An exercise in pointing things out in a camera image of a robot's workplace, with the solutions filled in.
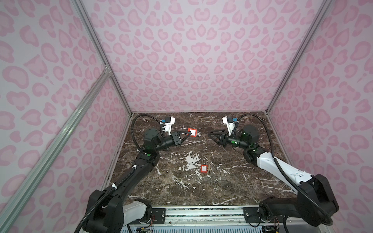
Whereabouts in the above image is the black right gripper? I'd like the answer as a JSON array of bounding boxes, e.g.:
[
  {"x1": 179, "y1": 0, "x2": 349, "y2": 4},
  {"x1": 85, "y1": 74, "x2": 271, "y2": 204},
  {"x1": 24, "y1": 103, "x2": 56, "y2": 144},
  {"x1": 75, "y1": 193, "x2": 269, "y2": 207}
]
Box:
[{"x1": 208, "y1": 129, "x2": 250, "y2": 150}]

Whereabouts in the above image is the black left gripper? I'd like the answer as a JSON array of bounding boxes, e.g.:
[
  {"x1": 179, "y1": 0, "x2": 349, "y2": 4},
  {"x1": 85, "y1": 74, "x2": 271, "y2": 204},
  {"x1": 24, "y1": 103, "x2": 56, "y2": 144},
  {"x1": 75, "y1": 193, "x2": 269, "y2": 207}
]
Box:
[{"x1": 154, "y1": 131, "x2": 191, "y2": 154}]

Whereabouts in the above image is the red padlock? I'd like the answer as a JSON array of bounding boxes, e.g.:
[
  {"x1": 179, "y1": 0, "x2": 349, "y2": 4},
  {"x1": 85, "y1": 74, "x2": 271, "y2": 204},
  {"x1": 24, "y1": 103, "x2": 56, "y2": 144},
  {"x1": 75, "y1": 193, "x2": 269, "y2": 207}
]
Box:
[
  {"x1": 188, "y1": 128, "x2": 202, "y2": 137},
  {"x1": 200, "y1": 159, "x2": 208, "y2": 174}
]

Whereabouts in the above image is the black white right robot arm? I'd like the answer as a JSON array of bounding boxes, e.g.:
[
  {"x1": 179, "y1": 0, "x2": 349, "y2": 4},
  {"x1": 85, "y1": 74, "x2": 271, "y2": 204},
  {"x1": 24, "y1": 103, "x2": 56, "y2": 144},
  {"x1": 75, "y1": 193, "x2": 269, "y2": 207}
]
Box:
[{"x1": 208, "y1": 125, "x2": 339, "y2": 227}]

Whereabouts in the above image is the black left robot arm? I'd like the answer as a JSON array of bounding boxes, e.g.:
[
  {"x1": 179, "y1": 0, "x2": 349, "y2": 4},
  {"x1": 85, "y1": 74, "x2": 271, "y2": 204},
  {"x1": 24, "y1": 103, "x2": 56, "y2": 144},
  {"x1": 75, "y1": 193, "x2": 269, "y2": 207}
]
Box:
[{"x1": 75, "y1": 129, "x2": 192, "y2": 233}]

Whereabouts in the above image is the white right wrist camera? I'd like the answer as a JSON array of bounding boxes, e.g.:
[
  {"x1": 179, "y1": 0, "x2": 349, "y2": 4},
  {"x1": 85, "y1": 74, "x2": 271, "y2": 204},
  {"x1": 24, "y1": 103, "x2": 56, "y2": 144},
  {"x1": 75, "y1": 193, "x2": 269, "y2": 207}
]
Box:
[{"x1": 222, "y1": 116, "x2": 239, "y2": 136}]

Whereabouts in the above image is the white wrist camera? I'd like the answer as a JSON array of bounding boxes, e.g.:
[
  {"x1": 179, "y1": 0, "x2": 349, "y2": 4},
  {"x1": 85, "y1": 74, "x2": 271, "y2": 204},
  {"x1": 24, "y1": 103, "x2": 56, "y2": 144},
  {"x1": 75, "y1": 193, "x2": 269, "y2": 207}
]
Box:
[
  {"x1": 222, "y1": 116, "x2": 239, "y2": 136},
  {"x1": 160, "y1": 117, "x2": 175, "y2": 136}
]

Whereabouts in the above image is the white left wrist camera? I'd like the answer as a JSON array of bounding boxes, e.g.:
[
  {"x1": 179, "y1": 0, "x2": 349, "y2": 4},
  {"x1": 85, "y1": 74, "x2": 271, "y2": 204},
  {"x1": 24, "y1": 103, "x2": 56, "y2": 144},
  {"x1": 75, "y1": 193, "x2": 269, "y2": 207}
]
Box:
[{"x1": 160, "y1": 117, "x2": 175, "y2": 136}]

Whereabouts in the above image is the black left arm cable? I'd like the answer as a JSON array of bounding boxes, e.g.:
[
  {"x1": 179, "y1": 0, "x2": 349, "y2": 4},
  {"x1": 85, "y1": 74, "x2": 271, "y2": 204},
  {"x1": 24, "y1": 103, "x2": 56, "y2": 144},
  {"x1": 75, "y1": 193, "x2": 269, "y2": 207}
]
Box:
[{"x1": 131, "y1": 114, "x2": 162, "y2": 150}]

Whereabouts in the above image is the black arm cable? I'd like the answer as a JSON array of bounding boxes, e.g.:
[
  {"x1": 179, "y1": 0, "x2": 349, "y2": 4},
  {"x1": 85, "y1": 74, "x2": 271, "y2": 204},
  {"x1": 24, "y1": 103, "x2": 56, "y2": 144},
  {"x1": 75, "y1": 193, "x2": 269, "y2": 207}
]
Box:
[
  {"x1": 131, "y1": 114, "x2": 162, "y2": 150},
  {"x1": 237, "y1": 113, "x2": 333, "y2": 226}
]

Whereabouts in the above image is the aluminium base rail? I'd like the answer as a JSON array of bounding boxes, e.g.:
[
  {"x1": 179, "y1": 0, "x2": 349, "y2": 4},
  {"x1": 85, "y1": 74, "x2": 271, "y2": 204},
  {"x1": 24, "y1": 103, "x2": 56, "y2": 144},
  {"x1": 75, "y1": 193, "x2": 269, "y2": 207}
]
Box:
[{"x1": 122, "y1": 205, "x2": 333, "y2": 233}]

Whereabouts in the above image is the aluminium frame post left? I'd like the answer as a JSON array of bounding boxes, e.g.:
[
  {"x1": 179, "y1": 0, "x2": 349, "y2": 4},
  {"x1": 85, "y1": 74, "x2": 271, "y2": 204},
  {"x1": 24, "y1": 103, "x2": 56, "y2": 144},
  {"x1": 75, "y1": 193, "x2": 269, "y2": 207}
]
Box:
[{"x1": 71, "y1": 0, "x2": 133, "y2": 116}]

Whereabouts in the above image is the aluminium frame post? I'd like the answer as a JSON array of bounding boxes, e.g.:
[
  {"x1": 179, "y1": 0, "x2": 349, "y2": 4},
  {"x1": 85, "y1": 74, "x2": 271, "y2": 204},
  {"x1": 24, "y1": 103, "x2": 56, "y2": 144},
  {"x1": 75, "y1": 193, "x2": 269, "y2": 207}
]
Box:
[
  {"x1": 266, "y1": 0, "x2": 335, "y2": 115},
  {"x1": 71, "y1": 0, "x2": 133, "y2": 116}
]

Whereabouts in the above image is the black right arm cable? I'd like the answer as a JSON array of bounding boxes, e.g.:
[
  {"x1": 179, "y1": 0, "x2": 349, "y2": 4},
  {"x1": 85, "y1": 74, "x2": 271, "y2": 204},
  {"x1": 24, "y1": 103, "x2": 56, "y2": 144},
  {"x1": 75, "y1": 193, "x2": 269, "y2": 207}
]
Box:
[{"x1": 237, "y1": 113, "x2": 333, "y2": 226}]

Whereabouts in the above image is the aluminium frame post right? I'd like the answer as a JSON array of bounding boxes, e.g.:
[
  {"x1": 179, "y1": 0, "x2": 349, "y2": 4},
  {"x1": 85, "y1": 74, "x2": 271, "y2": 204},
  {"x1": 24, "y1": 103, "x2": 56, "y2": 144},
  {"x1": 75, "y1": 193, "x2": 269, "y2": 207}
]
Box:
[{"x1": 266, "y1": 0, "x2": 335, "y2": 115}]

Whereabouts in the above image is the aluminium diagonal frame bar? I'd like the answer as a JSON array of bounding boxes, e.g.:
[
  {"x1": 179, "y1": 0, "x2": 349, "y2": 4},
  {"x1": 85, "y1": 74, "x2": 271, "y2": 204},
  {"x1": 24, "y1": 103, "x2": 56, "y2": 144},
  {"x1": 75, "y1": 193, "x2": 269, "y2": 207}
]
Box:
[{"x1": 1, "y1": 71, "x2": 110, "y2": 233}]

